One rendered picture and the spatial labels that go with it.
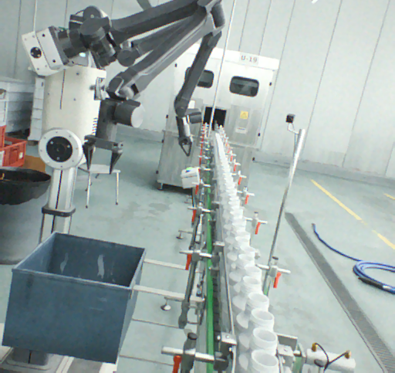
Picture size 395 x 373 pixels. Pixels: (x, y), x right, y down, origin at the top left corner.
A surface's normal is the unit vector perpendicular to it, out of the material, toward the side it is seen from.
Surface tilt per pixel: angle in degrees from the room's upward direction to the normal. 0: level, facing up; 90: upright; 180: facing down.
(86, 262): 90
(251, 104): 90
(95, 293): 90
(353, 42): 90
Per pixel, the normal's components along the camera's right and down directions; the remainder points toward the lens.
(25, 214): 0.62, 0.33
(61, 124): -0.06, 0.36
